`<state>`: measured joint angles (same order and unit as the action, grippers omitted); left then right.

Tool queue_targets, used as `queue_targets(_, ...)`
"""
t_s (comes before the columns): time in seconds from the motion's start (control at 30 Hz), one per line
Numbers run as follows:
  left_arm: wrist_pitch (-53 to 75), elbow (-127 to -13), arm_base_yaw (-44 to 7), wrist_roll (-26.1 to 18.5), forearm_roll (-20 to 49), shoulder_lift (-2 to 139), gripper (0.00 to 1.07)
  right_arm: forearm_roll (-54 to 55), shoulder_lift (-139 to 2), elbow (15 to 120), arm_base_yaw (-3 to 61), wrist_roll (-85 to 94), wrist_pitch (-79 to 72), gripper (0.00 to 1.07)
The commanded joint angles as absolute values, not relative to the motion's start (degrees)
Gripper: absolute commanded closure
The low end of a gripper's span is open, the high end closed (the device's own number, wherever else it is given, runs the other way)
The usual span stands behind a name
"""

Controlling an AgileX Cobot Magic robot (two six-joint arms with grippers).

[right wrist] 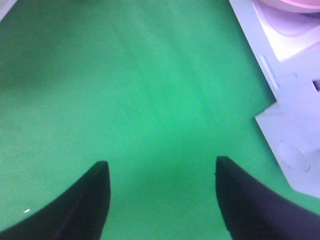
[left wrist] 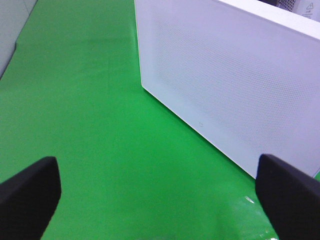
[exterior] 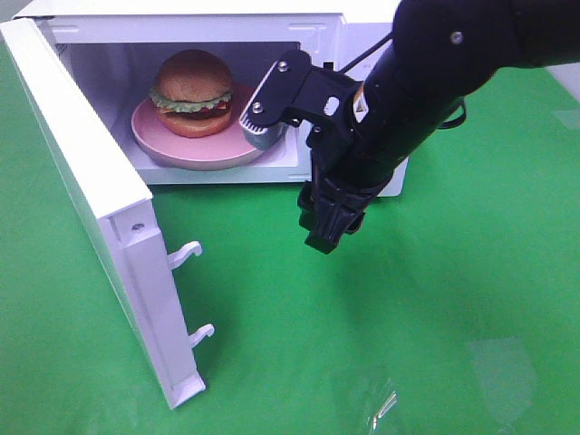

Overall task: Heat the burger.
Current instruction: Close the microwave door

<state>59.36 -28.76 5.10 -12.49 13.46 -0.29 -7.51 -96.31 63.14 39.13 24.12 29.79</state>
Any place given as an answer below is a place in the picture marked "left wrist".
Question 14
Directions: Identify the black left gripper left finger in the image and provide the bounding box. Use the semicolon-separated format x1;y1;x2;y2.
0;156;62;240

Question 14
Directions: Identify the white microwave oven body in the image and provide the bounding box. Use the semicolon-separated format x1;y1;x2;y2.
254;0;320;23

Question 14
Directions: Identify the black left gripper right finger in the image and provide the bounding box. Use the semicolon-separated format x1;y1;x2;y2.
255;154;320;240

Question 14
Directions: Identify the white microwave door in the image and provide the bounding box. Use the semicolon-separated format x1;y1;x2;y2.
134;0;320;177

